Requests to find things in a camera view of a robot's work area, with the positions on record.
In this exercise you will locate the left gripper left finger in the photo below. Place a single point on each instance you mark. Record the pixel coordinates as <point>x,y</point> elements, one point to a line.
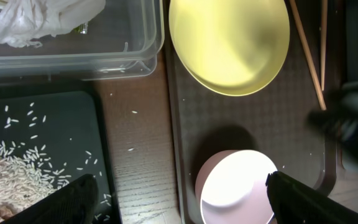
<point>74,203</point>

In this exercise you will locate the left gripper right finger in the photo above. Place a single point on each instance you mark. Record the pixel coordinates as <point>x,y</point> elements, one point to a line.
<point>294,202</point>

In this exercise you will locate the pink bowl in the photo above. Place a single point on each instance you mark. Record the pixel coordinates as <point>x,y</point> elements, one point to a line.
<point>230,188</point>

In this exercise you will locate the rice food scraps pile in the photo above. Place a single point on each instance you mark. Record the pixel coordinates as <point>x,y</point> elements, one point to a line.
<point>20,186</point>

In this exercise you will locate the yellow plate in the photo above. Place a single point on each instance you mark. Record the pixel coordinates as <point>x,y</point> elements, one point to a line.
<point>232,47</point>

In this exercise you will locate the green snack wrapper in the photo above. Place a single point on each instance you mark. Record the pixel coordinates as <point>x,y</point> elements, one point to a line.
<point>82,29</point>

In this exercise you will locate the white napkin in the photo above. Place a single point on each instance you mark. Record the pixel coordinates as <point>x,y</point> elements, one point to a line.
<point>22,23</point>

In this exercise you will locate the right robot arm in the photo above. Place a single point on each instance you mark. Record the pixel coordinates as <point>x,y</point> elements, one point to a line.
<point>339,121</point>

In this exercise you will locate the black waste tray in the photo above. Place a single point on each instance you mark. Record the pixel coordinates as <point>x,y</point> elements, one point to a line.
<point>62,137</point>

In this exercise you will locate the clear plastic waste bin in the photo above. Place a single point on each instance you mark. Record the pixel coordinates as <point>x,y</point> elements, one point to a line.
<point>123,40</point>

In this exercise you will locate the dark brown serving tray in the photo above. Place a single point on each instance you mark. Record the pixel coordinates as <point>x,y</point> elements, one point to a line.
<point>272,121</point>

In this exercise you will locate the left wooden chopstick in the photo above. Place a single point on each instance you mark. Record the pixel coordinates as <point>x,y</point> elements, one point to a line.
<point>309,59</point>

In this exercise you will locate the wooden chopstick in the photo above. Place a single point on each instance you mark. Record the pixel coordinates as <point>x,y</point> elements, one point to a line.
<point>309,59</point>
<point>324,24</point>

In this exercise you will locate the right wooden chopstick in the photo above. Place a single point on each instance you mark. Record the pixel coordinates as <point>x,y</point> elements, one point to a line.
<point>324,24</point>

